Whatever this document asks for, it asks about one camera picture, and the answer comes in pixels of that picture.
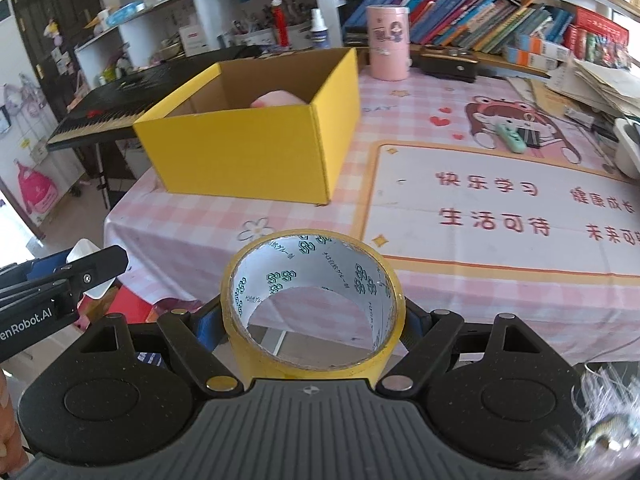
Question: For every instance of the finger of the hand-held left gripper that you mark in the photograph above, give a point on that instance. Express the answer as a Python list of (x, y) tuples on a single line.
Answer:
[(100, 265), (45, 266)]

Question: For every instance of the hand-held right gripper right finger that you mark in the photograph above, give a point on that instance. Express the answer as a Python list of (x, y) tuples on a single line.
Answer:
[(425, 330)]

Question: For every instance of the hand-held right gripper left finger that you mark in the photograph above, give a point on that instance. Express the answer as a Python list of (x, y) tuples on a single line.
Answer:
[(210, 330)]

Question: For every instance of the yellow tape roll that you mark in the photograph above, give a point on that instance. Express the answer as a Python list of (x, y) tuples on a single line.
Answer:
[(300, 370)]

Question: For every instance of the yellow cardboard box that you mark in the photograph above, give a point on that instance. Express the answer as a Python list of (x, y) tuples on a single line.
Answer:
[(240, 155)]

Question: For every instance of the pink plush pig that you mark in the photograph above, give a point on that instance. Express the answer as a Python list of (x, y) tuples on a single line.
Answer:
[(277, 99)]

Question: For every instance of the pink checked cloth-covered desktop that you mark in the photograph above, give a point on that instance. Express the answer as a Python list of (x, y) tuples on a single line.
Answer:
[(450, 305)]

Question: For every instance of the person's left hand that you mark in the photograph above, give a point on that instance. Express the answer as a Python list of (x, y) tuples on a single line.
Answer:
[(10, 420)]

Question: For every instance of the white curved object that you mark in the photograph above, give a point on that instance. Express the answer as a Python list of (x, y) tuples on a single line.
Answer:
[(82, 250)]

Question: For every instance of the red plastic stool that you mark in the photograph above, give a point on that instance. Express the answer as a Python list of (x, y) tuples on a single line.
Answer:
[(130, 307)]

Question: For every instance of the pink bag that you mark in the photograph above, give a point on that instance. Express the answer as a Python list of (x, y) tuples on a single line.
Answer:
[(35, 192)]

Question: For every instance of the black keyboard stand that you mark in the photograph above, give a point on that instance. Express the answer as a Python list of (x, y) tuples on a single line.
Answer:
[(103, 180)]

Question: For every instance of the black electronic keyboard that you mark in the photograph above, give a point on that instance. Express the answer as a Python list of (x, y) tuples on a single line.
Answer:
[(125, 95)]

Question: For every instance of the fuzzy grey sleeve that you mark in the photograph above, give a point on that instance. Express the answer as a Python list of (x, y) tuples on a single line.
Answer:
[(610, 420)]

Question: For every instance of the green white small tool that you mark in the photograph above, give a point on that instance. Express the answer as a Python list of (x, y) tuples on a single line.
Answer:
[(511, 137)]

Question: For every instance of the white box with red label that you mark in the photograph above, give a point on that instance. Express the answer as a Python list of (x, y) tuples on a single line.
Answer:
[(192, 40)]

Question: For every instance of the pen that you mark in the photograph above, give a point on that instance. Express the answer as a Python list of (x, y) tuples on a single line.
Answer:
[(601, 152)]

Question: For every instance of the blue tissue pack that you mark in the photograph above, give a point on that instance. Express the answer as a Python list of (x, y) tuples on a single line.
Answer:
[(125, 12)]

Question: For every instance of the brown paper envelope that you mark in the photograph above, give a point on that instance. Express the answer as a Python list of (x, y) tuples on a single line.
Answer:
[(545, 97)]

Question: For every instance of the black case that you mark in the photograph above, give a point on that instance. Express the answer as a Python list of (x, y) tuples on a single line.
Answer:
[(447, 65)]

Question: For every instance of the pink cylinder container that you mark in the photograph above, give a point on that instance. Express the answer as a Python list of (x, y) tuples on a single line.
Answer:
[(387, 45)]

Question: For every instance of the orange and white box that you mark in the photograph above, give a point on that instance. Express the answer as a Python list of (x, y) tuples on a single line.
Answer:
[(525, 57), (542, 45)]

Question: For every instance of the pile of papers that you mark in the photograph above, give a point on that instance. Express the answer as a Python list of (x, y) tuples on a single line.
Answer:
[(600, 85)]

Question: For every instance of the white pen holder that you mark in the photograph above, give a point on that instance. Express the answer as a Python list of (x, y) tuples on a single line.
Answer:
[(295, 35)]

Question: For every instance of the white spray bottle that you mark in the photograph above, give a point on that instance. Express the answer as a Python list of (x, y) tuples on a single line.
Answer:
[(320, 35)]

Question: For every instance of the white wall shelf unit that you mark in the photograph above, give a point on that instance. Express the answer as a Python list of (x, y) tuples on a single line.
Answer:
[(135, 35)]

